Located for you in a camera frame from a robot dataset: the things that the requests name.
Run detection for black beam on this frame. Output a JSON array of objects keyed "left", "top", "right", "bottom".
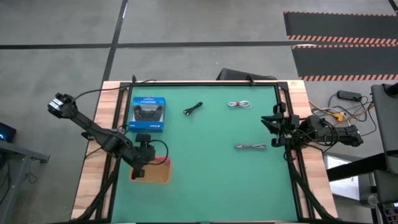
[{"left": 326, "top": 152, "right": 388, "bottom": 182}]

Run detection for black cable sleeve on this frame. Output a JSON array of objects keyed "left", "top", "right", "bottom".
[
  {"left": 283, "top": 148, "right": 341, "bottom": 222},
  {"left": 76, "top": 157, "right": 123, "bottom": 222}
]

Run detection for white USB-C cable red tie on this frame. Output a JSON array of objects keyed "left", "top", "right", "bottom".
[{"left": 226, "top": 100, "right": 252, "bottom": 110}]

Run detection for black USB-C cable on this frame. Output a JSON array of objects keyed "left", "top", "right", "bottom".
[{"left": 182, "top": 101, "right": 204, "bottom": 117}]

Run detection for thick black wrist cable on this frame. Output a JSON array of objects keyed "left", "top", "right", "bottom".
[{"left": 147, "top": 139, "right": 170, "bottom": 166}]

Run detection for orange cardboard box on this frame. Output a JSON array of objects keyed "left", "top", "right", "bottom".
[{"left": 129, "top": 155, "right": 172, "bottom": 185}]

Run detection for blue game controller box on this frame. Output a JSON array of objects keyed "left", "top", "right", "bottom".
[{"left": 128, "top": 96, "right": 167, "bottom": 133}]

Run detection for grey braided USB-C cable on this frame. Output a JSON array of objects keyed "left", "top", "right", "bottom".
[{"left": 234, "top": 143, "right": 267, "bottom": 150}]

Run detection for grey desk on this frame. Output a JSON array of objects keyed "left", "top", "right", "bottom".
[{"left": 0, "top": 139, "right": 50, "bottom": 216}]

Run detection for black aluminium table frame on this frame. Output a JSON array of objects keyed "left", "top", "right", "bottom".
[{"left": 93, "top": 80, "right": 315, "bottom": 222}]

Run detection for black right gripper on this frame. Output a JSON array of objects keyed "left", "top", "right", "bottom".
[{"left": 260, "top": 102, "right": 302, "bottom": 147}]

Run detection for tangled cables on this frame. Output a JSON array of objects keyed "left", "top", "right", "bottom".
[{"left": 308, "top": 92, "right": 379, "bottom": 138}]

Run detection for black power adapter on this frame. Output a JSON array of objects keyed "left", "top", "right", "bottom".
[{"left": 337, "top": 90, "right": 363, "bottom": 102}]

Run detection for green table mat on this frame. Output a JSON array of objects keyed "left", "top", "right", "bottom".
[{"left": 111, "top": 84, "right": 299, "bottom": 223}]

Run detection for thin black camera cable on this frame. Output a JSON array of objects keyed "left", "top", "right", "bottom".
[{"left": 71, "top": 78, "right": 159, "bottom": 103}]

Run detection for black device blue light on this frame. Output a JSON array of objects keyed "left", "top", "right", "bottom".
[{"left": 0, "top": 122, "right": 17, "bottom": 144}]

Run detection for grey equipment panel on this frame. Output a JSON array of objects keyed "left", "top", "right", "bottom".
[{"left": 371, "top": 82, "right": 398, "bottom": 175}]

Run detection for black mat orange striped edge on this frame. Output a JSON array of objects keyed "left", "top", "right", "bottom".
[
  {"left": 291, "top": 44, "right": 398, "bottom": 82},
  {"left": 283, "top": 11, "right": 398, "bottom": 45}
]

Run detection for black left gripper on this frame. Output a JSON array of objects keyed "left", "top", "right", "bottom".
[{"left": 130, "top": 133, "right": 156, "bottom": 180}]

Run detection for yellow connector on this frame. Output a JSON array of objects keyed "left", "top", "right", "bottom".
[{"left": 330, "top": 111, "right": 345, "bottom": 123}]

